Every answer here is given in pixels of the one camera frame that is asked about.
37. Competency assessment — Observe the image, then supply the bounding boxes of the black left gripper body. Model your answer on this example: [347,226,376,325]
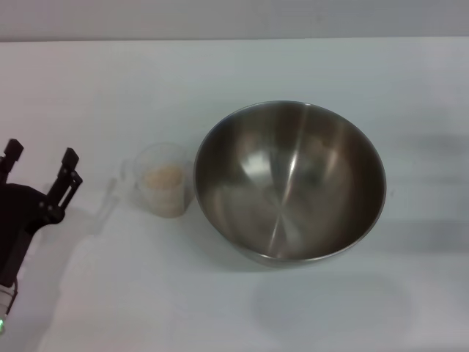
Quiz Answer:
[0,182,56,287]

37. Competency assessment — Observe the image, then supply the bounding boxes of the translucent plastic measuring cup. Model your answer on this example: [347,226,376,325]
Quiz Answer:
[120,143,196,219]

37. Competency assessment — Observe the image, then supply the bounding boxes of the beige rice grains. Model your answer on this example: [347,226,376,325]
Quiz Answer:
[142,165,183,190]

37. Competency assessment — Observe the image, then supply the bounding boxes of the stainless steel mixing bowl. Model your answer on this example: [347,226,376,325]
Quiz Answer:
[193,100,388,268]

